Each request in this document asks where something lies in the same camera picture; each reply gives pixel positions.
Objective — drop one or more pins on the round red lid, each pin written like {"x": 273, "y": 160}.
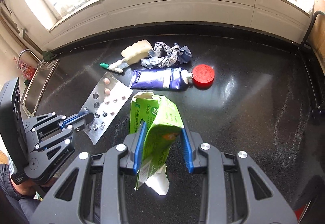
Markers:
{"x": 203, "y": 75}

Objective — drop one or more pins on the white marker with green cap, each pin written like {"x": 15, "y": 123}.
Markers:
{"x": 111, "y": 68}

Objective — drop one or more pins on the silver pill blister pack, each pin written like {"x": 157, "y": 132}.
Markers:
{"x": 111, "y": 97}

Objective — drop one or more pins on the crumpled silver blue wrapper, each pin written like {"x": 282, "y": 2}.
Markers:
{"x": 165, "y": 59}

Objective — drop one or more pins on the green scouring pad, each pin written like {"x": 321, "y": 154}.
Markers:
{"x": 49, "y": 55}

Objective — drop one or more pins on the person's left forearm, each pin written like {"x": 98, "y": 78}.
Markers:
{"x": 25, "y": 189}

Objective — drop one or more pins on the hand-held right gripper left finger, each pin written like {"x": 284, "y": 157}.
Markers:
{"x": 139, "y": 148}

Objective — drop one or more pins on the green paper carton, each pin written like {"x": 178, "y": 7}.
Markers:
{"x": 157, "y": 122}

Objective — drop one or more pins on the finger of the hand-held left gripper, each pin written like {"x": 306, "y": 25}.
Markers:
{"x": 54, "y": 141}
{"x": 50, "y": 120}

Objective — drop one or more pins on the red printed packet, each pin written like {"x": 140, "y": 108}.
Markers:
{"x": 26, "y": 71}

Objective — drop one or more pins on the stainless steel sink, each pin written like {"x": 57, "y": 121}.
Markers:
{"x": 38, "y": 87}

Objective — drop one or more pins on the purple toothpaste tube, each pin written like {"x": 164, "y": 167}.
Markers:
{"x": 155, "y": 79}

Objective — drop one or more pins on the white foam brush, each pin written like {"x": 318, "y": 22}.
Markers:
{"x": 137, "y": 51}

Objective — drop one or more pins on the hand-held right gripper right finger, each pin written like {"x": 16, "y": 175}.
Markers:
{"x": 186, "y": 150}

